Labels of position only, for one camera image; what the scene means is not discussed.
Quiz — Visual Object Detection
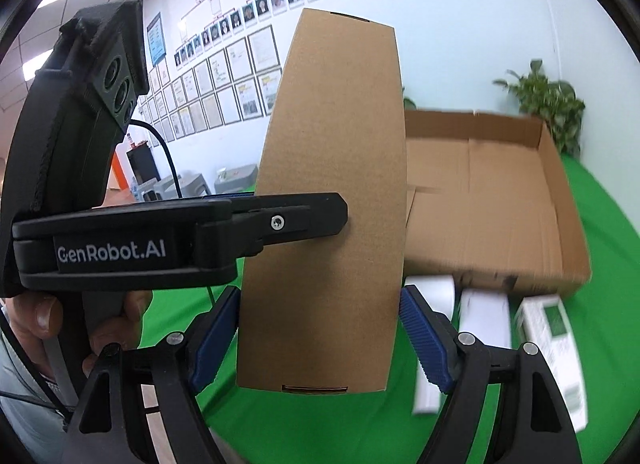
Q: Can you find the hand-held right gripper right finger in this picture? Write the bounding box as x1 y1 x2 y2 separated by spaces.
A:
400 284 583 464

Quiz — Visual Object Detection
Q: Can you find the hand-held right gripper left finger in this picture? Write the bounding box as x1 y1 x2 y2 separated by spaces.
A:
60 287 242 464

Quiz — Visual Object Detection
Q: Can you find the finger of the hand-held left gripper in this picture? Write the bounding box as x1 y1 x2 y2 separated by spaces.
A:
195 193 349 257

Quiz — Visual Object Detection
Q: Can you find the white hair dryer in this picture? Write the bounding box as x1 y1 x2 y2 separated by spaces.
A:
404 274 457 417

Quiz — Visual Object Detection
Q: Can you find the plain white box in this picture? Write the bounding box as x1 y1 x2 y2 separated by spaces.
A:
459 289 512 352

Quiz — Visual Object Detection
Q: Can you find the long brown cardboard box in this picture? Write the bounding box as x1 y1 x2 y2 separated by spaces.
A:
236 8 407 395

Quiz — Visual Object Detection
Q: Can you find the white box with green label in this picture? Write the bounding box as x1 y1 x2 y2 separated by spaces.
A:
515 295 588 432

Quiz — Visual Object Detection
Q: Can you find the person's left forearm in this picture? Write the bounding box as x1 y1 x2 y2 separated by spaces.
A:
0 324 76 440

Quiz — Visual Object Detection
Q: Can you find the person's left hand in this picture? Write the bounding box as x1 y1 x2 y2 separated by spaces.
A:
0 289 153 379

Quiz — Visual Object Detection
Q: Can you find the black cabinet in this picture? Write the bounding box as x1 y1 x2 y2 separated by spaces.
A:
125 141 162 191

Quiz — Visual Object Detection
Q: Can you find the grey plastic stool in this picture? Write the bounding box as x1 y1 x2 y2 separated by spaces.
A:
176 174 212 198
214 164 259 195

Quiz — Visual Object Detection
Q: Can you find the group of framed certificates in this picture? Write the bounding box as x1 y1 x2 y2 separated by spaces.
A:
135 24 283 150

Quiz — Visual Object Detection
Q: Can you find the black cable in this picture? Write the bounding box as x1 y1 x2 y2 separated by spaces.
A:
129 119 217 306

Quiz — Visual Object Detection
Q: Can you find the blue wall poster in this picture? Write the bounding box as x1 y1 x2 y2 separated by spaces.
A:
146 12 167 65

